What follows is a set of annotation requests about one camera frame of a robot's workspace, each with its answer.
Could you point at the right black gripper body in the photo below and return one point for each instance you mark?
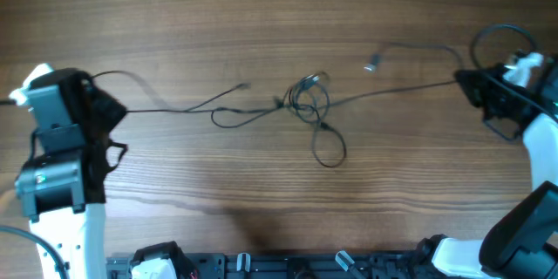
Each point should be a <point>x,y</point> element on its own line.
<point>491,92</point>

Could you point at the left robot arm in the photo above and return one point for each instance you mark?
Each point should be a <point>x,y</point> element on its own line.
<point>62,190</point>

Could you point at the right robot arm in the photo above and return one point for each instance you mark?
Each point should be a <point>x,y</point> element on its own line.
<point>518,244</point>

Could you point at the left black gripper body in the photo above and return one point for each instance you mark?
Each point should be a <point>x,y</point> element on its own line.
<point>112,113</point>

